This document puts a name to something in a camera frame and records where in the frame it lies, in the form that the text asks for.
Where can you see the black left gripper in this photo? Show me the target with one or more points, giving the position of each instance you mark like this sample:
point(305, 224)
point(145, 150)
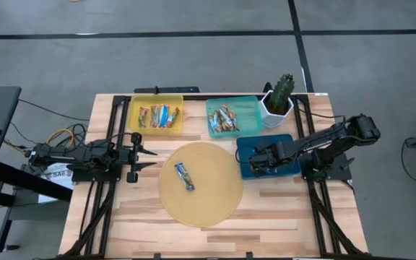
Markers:
point(133, 177)

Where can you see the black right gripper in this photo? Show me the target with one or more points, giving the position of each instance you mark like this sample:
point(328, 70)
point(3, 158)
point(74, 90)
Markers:
point(265, 160)

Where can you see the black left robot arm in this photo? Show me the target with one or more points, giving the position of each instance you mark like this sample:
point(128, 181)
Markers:
point(67, 155)

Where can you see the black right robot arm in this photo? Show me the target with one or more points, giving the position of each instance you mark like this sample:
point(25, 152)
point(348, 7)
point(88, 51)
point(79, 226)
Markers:
point(323, 139)

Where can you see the purple blue granola bar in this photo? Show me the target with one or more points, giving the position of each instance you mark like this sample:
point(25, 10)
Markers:
point(184, 176)

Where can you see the dark blue plastic bin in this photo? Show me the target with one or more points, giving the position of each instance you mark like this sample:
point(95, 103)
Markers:
point(244, 144)

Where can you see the yellow plastic bin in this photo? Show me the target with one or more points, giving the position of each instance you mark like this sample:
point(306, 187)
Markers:
point(135, 126)

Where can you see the teal plastic bin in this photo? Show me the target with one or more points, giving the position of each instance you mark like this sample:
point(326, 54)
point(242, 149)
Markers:
point(251, 108)

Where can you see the round woven straw placemat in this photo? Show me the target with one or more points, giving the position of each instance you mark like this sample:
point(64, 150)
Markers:
point(211, 202)

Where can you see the black power strip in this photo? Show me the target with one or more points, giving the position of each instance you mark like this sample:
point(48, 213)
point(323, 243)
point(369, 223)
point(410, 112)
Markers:
point(166, 89)

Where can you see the green cactus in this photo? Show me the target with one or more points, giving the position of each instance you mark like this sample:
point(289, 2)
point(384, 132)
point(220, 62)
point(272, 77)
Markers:
point(282, 94)

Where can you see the white printed paper sheet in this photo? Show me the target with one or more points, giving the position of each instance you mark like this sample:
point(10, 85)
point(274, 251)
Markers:
point(54, 180)

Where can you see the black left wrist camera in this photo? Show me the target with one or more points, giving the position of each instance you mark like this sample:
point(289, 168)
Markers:
point(123, 156)

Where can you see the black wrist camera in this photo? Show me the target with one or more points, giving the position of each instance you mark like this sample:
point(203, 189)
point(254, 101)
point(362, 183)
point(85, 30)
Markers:
point(123, 156)
point(278, 150)

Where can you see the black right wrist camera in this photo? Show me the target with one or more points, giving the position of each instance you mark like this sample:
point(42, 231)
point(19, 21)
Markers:
point(278, 150)

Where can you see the black aluminium table frame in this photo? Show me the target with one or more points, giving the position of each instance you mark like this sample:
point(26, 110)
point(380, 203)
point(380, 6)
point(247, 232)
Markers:
point(193, 97)

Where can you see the black table edge bracket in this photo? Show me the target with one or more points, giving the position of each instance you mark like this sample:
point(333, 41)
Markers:
point(249, 255)
point(156, 256)

